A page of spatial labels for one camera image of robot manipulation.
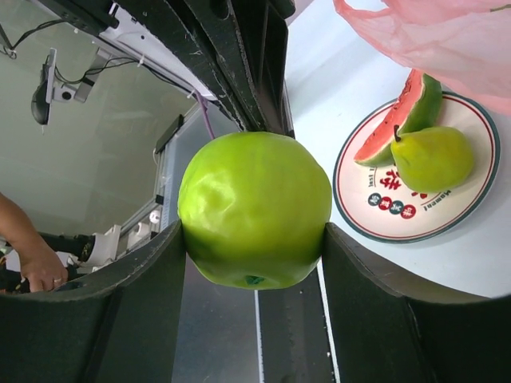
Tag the pink plastic bag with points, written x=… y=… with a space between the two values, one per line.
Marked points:
x=463 y=44

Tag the black computer mouse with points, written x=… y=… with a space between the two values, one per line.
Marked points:
x=40 y=107

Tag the round printed plate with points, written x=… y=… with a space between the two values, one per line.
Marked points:
x=382 y=204

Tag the person's bare forearm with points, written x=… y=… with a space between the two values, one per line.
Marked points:
x=20 y=233

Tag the green fake pear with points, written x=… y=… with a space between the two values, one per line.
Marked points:
x=434 y=159

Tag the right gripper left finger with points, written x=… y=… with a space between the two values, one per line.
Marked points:
x=117 y=324

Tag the green fake guava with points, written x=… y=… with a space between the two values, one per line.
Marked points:
x=253 y=207

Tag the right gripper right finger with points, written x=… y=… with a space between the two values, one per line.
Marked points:
x=391 y=325

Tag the red watermelon slice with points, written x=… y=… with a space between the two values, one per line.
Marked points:
x=417 y=107

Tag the person's bare hand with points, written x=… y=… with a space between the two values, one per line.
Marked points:
x=42 y=268

